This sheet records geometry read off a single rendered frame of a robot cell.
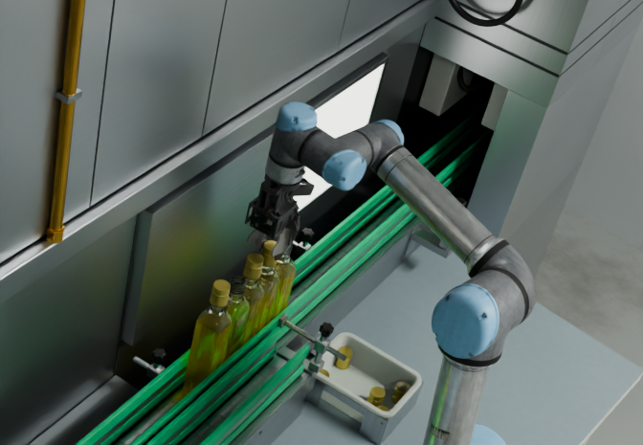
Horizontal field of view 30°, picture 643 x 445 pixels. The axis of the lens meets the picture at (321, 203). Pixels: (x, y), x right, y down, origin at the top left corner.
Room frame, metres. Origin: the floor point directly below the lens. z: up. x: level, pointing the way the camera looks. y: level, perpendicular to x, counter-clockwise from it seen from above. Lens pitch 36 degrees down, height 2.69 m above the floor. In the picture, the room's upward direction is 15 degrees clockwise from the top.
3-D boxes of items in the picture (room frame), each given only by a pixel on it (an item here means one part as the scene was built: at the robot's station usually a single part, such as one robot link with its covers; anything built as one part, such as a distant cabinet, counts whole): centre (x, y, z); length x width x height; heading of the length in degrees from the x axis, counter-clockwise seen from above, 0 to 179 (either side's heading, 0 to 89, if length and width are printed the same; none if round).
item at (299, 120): (1.91, 0.08, 1.45); 0.09 x 0.08 x 0.11; 57
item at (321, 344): (1.91, -0.06, 0.95); 0.17 x 0.03 x 0.12; 66
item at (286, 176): (1.91, 0.08, 1.37); 0.08 x 0.08 x 0.05
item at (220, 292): (1.77, 0.15, 1.14); 0.04 x 0.04 x 0.04
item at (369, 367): (1.98, -0.19, 0.80); 0.22 x 0.17 x 0.09; 66
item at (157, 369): (1.71, 0.25, 0.94); 0.07 x 0.04 x 0.13; 66
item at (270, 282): (1.93, 0.08, 0.99); 0.06 x 0.06 x 0.21; 67
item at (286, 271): (1.98, 0.05, 0.99); 0.06 x 0.06 x 0.21; 66
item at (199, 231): (2.15, 0.13, 1.15); 0.90 x 0.03 x 0.34; 156
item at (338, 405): (1.99, -0.17, 0.79); 0.27 x 0.17 x 0.08; 66
